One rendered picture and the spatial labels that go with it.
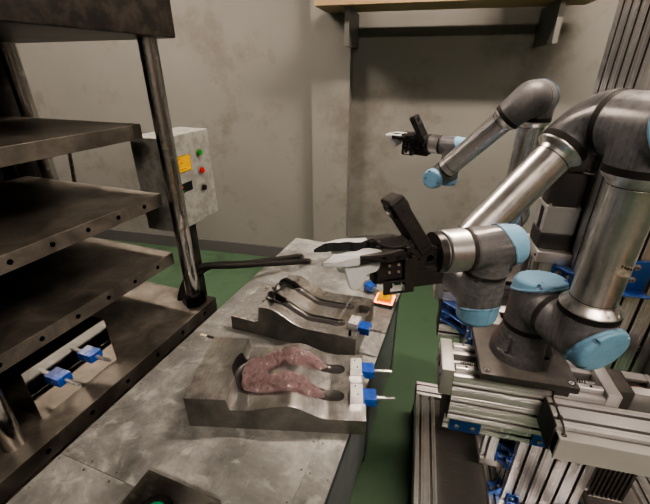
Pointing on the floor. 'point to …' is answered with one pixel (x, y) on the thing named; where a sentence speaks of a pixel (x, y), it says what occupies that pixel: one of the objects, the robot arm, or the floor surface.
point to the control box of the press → (188, 148)
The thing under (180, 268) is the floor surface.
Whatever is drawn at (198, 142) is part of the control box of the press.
